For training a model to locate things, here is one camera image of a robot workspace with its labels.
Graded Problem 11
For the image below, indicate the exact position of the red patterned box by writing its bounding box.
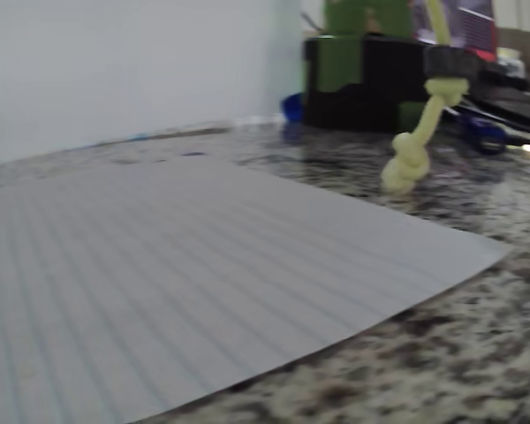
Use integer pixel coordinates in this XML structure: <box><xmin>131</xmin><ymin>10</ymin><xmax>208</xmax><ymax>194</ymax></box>
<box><xmin>413</xmin><ymin>0</ymin><xmax>499</xmax><ymax>63</ymax></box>

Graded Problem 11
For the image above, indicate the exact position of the lined white paper sheet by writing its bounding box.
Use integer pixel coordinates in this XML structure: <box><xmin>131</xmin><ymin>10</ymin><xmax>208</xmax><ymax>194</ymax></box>
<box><xmin>0</xmin><ymin>156</ymin><xmax>513</xmax><ymax>424</ymax></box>

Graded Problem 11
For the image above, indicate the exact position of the black and green round base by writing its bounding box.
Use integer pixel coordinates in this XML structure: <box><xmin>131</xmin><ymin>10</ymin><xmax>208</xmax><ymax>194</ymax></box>
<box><xmin>302</xmin><ymin>0</ymin><xmax>429</xmax><ymax>133</ymax></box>

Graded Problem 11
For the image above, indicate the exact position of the yellow knotted rope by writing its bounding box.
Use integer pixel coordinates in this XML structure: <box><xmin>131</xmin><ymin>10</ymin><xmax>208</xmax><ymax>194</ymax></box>
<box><xmin>379</xmin><ymin>0</ymin><xmax>472</xmax><ymax>195</ymax></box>

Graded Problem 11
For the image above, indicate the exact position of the black flat device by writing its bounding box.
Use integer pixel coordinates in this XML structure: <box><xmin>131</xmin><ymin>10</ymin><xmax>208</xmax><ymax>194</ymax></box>
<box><xmin>461</xmin><ymin>55</ymin><xmax>530</xmax><ymax>142</ymax></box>

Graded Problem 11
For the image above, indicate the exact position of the white backdrop board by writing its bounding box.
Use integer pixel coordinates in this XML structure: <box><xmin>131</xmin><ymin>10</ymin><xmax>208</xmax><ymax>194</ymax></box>
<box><xmin>0</xmin><ymin>0</ymin><xmax>304</xmax><ymax>171</ymax></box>

